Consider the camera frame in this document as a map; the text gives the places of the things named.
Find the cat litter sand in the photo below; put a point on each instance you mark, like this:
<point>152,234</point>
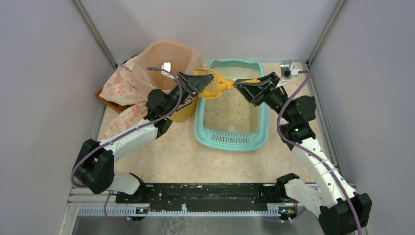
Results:
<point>230,112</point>

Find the orange plastic bin liner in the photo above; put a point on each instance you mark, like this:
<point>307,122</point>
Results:
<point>182,58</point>

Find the teal litter box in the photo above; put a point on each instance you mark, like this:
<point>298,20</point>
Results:
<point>233,141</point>

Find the pink patterned cloth bag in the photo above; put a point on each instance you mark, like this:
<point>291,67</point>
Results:
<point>120,89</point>

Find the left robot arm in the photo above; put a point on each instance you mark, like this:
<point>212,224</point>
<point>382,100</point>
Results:
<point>94,167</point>

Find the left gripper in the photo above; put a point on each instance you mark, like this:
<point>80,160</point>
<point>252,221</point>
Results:
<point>185,86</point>

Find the aluminium frame rail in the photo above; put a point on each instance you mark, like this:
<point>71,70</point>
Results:
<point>105,204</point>

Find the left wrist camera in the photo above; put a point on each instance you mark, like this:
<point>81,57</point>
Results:
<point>166,69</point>

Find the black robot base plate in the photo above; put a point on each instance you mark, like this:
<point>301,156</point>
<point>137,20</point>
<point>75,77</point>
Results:
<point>221,198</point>

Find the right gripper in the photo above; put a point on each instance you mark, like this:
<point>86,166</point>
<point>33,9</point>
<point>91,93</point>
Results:
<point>265,89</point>

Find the yellow litter scoop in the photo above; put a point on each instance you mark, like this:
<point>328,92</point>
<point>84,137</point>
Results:
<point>218,84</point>

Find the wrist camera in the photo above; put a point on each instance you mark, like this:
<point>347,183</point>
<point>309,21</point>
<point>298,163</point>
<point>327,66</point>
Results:
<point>288,70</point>
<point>166,69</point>

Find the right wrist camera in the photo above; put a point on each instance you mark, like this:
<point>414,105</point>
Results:
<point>288,70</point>

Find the brown wooden tray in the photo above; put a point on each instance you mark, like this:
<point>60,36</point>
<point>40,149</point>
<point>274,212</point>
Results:
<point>114,106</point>

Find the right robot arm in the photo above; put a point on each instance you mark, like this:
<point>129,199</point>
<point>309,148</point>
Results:
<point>339,208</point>

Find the yellow trash bin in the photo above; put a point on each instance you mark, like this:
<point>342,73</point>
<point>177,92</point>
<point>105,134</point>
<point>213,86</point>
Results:
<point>184,111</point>

